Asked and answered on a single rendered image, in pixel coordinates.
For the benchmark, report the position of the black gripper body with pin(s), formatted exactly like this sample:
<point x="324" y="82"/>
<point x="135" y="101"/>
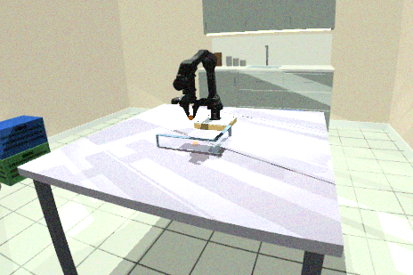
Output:
<point x="200" y="102"/>

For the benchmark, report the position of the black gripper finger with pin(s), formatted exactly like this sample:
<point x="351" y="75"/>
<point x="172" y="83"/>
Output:
<point x="195" y="109"/>
<point x="187" y="110"/>

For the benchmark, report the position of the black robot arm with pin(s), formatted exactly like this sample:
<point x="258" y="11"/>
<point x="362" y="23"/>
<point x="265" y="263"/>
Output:
<point x="186" y="79"/>

